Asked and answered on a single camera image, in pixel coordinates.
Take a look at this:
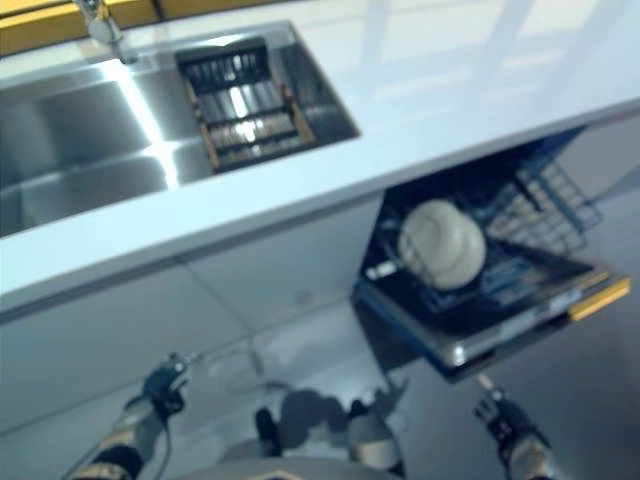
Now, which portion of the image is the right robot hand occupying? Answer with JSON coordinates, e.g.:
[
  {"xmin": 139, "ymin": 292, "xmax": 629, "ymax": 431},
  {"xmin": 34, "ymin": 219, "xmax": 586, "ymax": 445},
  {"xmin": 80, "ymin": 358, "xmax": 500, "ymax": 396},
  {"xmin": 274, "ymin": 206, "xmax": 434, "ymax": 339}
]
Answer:
[{"xmin": 472, "ymin": 373, "xmax": 540, "ymax": 451}]

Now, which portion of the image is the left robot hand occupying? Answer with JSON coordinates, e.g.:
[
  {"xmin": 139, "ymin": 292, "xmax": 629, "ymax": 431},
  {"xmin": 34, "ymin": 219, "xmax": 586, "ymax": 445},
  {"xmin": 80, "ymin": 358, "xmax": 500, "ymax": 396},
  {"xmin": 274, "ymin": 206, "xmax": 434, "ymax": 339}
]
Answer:
[{"xmin": 142, "ymin": 352, "xmax": 199, "ymax": 415}]

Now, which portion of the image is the open dishwasher door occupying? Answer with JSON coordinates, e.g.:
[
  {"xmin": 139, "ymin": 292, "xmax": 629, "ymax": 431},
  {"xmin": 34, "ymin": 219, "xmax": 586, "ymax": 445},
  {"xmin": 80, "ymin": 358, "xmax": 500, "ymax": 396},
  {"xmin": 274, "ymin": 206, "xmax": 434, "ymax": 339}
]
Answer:
[{"xmin": 351, "ymin": 249, "xmax": 632, "ymax": 385}]

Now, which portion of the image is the white glossy cabinet door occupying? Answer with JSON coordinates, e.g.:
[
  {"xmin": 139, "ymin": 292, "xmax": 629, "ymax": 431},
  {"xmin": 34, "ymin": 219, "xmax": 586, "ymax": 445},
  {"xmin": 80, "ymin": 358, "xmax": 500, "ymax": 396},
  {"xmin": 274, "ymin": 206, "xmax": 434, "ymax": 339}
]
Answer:
[
  {"xmin": 174, "ymin": 197, "xmax": 386, "ymax": 361},
  {"xmin": 0, "ymin": 257, "xmax": 261, "ymax": 441}
]

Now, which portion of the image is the black left robot foot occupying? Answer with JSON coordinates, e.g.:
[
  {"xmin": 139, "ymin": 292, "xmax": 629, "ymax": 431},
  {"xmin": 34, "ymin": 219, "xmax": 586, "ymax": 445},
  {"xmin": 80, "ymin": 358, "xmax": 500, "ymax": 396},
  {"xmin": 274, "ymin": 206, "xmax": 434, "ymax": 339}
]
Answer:
[{"xmin": 254, "ymin": 407, "xmax": 282, "ymax": 457}]

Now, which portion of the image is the grey robot torso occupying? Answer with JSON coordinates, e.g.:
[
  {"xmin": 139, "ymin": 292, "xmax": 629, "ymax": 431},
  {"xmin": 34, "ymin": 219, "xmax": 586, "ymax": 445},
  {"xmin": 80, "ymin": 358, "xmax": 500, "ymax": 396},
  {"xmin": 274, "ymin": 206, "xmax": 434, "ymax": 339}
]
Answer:
[{"xmin": 169, "ymin": 442, "xmax": 404, "ymax": 480}]

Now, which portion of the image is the stainless steel sink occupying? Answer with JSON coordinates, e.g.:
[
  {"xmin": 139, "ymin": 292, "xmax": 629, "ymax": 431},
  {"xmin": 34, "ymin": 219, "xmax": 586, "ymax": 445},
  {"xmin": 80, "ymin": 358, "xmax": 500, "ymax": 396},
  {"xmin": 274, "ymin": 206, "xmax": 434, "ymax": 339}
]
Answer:
[{"xmin": 0, "ymin": 19, "xmax": 362, "ymax": 240}]

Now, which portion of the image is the dark dish rack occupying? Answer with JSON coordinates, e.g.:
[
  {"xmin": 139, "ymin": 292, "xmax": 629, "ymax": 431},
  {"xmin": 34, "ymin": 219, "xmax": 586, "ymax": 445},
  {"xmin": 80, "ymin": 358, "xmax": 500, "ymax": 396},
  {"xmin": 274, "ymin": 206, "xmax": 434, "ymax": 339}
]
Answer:
[{"xmin": 174, "ymin": 37, "xmax": 317, "ymax": 175}]

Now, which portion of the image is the chrome kitchen faucet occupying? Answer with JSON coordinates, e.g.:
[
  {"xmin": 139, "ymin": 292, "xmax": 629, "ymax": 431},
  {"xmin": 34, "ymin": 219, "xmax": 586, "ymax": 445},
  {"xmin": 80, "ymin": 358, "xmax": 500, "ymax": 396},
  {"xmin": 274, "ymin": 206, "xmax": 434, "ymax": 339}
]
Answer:
[{"xmin": 73, "ymin": 0, "xmax": 139, "ymax": 66}]

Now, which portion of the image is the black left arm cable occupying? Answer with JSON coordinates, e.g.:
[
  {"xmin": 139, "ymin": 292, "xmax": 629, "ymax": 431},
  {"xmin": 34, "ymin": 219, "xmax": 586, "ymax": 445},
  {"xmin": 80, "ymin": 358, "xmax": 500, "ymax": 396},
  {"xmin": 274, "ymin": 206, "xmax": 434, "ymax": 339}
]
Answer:
[{"xmin": 149, "ymin": 412, "xmax": 175, "ymax": 480}]

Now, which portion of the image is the grey wire dishwasher upper rack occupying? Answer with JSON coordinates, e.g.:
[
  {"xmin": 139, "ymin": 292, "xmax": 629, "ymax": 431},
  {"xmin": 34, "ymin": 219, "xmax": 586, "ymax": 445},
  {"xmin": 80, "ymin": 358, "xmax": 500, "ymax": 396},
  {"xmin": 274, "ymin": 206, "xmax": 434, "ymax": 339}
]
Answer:
[{"xmin": 484, "ymin": 157, "xmax": 605, "ymax": 257}]

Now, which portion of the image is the yellow window with dark frame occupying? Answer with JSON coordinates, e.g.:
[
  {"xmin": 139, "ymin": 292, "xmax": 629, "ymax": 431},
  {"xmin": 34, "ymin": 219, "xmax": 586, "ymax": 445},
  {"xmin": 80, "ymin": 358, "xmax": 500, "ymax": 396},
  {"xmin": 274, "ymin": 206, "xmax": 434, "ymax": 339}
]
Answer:
[{"xmin": 0, "ymin": 0, "xmax": 281, "ymax": 59}]

